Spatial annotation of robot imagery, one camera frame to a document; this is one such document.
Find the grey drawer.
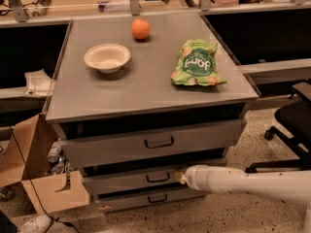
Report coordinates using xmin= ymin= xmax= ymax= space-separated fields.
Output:
xmin=83 ymin=157 xmax=227 ymax=196
xmin=94 ymin=183 xmax=208 ymax=213
xmin=61 ymin=118 xmax=247 ymax=168

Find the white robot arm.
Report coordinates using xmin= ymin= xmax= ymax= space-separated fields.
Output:
xmin=175 ymin=165 xmax=311 ymax=233

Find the grey bottom drawer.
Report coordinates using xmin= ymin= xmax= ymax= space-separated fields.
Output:
xmin=94 ymin=183 xmax=208 ymax=213

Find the grey drawer cabinet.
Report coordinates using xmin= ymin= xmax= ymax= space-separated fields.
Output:
xmin=44 ymin=11 xmax=259 ymax=212

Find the grey top drawer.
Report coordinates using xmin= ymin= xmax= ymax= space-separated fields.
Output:
xmin=61 ymin=118 xmax=247 ymax=168

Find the green chip bag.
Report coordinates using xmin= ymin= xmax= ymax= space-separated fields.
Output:
xmin=170 ymin=39 xmax=226 ymax=86

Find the clear plastic bottle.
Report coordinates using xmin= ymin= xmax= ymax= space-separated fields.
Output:
xmin=47 ymin=142 xmax=61 ymax=163

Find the black office chair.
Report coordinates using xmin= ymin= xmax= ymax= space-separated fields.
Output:
xmin=246 ymin=82 xmax=311 ymax=173

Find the white paper bowl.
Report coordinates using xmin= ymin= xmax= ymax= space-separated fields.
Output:
xmin=84 ymin=44 xmax=130 ymax=74

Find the white shoe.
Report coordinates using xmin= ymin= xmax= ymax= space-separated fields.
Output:
xmin=17 ymin=215 xmax=52 ymax=233

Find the orange fruit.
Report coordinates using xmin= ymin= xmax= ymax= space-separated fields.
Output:
xmin=131 ymin=17 xmax=150 ymax=40

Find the brown cardboard box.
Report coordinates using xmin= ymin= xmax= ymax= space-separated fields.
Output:
xmin=0 ymin=114 xmax=90 ymax=214

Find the white curved plastic part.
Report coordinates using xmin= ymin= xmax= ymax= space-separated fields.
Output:
xmin=22 ymin=69 xmax=55 ymax=97

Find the black floor cable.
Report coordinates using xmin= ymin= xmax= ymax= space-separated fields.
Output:
xmin=0 ymin=104 xmax=79 ymax=231

